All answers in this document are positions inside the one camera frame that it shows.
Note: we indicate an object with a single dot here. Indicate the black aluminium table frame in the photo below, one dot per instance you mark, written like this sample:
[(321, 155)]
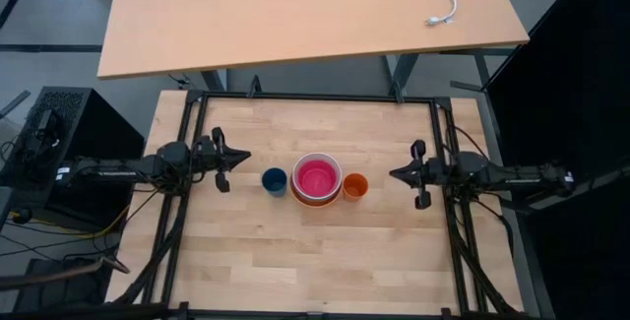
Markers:
[(320, 97)]

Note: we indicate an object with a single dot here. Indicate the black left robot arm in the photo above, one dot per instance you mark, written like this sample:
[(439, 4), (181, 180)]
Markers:
[(123, 167)]

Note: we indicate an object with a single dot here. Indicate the orange plastic cup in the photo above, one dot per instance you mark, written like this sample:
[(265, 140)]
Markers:
[(355, 187)]

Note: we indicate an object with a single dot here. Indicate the black partition panel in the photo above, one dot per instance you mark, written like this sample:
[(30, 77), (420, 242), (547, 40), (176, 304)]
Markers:
[(566, 88)]

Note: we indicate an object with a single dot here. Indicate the pink translucent plastic bowl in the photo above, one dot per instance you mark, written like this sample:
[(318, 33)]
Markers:
[(317, 178)]

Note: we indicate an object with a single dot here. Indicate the blue plastic cup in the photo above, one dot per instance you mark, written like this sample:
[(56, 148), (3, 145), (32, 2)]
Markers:
[(274, 182)]

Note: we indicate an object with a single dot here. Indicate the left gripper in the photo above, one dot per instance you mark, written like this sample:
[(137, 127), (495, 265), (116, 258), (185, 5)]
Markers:
[(209, 162)]

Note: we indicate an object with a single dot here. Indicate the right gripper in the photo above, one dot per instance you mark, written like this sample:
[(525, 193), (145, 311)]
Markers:
[(433, 172)]

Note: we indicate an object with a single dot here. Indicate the light orange plastic bowl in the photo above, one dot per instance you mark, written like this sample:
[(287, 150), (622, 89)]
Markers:
[(317, 206)]

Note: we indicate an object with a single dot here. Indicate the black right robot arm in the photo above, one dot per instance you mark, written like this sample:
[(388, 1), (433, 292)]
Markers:
[(517, 177)]

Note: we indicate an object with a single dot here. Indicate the black table clamp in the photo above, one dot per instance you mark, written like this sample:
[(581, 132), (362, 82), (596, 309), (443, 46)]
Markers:
[(255, 88)]

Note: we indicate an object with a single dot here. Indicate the black computer tower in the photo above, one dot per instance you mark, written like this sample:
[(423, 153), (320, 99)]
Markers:
[(98, 128)]

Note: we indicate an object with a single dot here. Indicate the light wooden side table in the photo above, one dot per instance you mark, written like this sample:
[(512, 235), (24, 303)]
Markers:
[(295, 15)]

